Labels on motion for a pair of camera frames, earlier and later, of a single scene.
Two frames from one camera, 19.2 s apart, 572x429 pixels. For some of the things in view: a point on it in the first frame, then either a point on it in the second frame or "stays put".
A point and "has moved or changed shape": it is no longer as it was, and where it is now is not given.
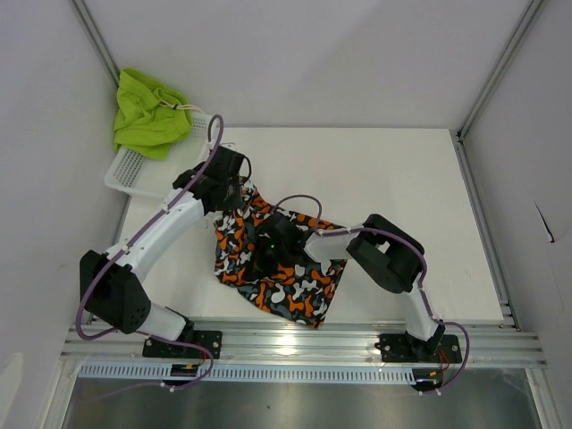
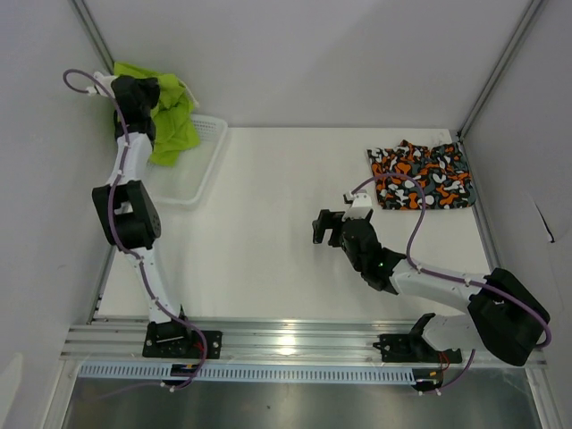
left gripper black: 235,202 to 152,86
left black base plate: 211,340 stays put
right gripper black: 262,266 to 328,220
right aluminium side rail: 507,307 stays put
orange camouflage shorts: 304,293 to 441,172
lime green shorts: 149,117 has moved or changed shape
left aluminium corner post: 86,18 stays put
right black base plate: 399,349 stays put
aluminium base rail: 107,345 stays put
